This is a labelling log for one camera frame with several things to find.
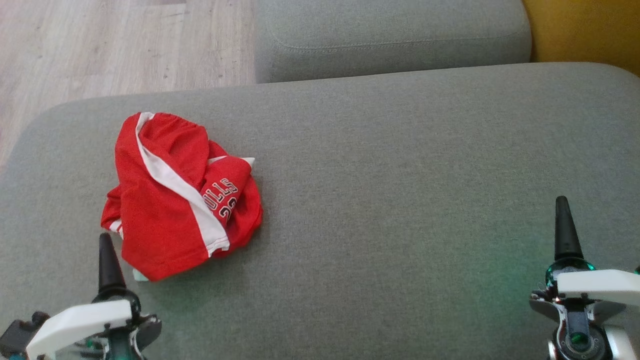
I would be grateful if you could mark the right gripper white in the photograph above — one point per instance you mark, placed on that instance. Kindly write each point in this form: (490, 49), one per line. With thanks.
(600, 287)

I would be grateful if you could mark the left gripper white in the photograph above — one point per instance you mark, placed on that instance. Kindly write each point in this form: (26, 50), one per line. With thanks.
(85, 320)

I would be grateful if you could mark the red shorts with white stripe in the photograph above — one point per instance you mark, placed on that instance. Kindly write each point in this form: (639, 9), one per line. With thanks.
(150, 225)

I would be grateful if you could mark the red basketball jersey number 23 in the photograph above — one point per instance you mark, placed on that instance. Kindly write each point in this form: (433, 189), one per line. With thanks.
(248, 210)

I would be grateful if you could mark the yellow cushion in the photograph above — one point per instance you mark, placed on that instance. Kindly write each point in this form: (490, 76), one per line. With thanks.
(590, 30)

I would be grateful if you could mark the grey sofa back cushion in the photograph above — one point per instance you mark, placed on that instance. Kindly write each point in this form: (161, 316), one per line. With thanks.
(390, 30)

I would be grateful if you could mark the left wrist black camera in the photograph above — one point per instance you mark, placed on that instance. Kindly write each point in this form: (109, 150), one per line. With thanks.
(22, 332)

